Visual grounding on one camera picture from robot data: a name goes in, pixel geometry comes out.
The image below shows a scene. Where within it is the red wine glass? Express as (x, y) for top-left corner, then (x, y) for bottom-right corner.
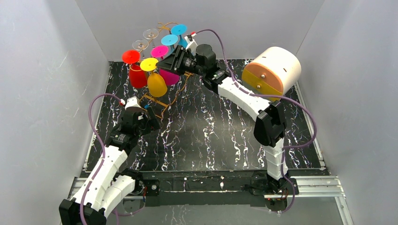
(122, 50), (147, 89)

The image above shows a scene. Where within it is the clear wine glass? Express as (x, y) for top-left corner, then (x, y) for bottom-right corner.
(143, 28), (159, 48)
(132, 39), (149, 51)

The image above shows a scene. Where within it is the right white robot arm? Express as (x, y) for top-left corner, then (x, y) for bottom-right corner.
(156, 44), (301, 193)

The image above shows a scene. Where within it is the clear wine glass front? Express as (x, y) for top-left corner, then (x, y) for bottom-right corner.
(132, 39), (149, 51)

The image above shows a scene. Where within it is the magenta wine glass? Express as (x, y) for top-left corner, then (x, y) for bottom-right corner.
(151, 45), (180, 86)

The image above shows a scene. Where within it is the gold wire glass rack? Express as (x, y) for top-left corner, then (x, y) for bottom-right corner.
(137, 22), (193, 119)

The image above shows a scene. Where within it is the yellow wine glass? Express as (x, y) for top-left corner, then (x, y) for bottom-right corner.
(140, 58), (168, 98)

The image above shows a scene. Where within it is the black marble pattern mat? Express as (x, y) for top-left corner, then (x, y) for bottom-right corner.
(93, 61), (323, 171)

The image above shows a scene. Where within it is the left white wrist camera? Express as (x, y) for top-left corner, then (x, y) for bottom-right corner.
(124, 96), (144, 113)

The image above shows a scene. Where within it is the white cylindrical drawer box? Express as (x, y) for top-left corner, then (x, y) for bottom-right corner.
(241, 46), (302, 96)

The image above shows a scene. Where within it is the clear wine glass rear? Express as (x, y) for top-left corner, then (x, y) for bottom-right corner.
(143, 28), (159, 48)

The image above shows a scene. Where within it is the teal blue wine glass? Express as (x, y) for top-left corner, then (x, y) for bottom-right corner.
(171, 24), (187, 48)

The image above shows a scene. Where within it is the light blue wine glass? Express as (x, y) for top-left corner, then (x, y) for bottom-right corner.
(161, 34), (179, 56)

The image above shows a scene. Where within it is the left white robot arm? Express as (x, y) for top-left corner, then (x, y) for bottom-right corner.
(59, 105), (161, 225)

